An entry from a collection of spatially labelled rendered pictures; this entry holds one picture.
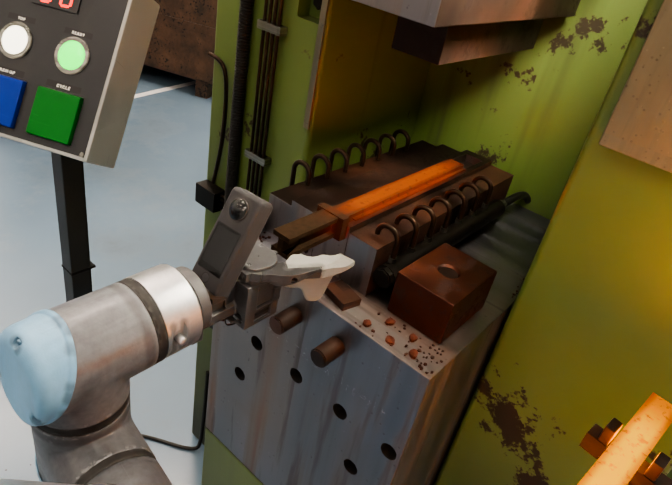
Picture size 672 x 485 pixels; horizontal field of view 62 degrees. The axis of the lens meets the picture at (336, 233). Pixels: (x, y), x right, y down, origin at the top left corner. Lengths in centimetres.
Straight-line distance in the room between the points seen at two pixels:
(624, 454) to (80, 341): 49
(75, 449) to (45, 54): 62
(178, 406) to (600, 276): 134
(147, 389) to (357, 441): 111
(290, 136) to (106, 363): 56
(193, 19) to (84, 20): 298
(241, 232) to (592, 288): 44
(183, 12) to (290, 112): 305
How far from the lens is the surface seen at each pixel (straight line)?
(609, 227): 73
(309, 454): 92
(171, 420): 176
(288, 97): 96
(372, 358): 71
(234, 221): 60
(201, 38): 394
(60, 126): 95
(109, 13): 96
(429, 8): 62
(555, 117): 108
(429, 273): 72
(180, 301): 56
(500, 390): 90
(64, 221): 122
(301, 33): 93
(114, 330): 53
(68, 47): 98
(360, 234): 74
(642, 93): 67
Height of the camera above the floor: 137
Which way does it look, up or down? 31 degrees down
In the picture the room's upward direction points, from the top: 12 degrees clockwise
